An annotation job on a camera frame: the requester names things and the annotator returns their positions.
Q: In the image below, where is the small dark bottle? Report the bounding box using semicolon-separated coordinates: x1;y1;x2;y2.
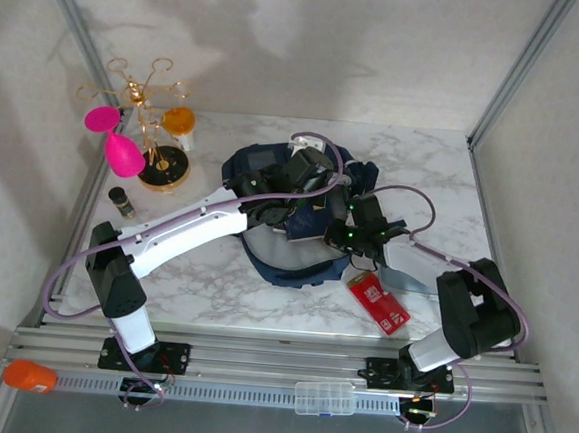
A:
106;185;139;221

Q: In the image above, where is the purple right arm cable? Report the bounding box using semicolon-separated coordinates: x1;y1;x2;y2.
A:
350;182;542;433

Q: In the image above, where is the clear plastic organizer box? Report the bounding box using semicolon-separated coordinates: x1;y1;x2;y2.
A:
292;377;359;420

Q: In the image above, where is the aluminium mounting rail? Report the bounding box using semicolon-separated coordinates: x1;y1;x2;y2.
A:
3;318;554;408

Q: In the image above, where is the red booklet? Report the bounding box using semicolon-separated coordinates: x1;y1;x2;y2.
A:
343;269;415;338

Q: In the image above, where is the orange plastic cup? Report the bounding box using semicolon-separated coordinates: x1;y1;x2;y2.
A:
2;358;61;396

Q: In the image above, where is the pink plastic wine glass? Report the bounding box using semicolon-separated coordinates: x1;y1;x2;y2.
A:
102;130;151;181
83;103;125;135

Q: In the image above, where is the gold wire glass rack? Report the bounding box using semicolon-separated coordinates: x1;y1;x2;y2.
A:
69;51;201;196

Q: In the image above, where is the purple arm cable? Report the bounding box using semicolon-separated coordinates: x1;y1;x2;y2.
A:
350;182;542;433
33;112;350;426

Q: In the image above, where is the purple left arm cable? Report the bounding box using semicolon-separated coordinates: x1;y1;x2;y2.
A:
33;112;350;426

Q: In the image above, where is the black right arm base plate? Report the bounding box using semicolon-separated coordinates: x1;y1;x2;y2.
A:
363;355;459;397

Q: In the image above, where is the aluminium frame post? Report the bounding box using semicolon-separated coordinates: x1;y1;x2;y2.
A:
467;0;577;155
24;0;133;114

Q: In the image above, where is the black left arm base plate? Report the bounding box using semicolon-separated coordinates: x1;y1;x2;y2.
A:
96;335;193;377

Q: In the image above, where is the navy blue school backpack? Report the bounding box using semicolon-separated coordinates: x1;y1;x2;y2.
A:
212;135;384;295

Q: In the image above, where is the aluminium side rail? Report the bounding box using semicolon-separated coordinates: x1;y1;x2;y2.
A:
451;139;536;359
35;102;132;327

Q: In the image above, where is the orange plastic wine glass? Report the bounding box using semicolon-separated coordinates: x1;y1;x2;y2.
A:
158;105;200;152

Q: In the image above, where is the grey slotted cable duct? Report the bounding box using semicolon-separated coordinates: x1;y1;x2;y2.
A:
54;369;403;419

